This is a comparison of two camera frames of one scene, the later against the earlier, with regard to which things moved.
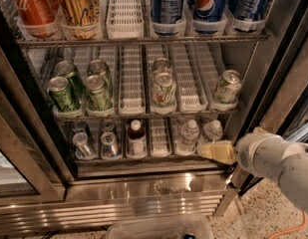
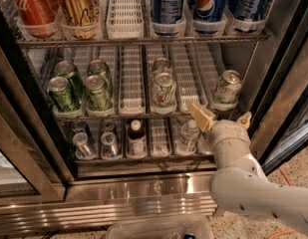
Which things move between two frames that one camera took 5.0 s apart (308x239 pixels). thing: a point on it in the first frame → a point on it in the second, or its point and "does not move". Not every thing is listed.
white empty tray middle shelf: (132, 101) does not move
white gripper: (258, 151) → (226, 132)
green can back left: (66, 69) does not move
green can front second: (100, 98) does not move
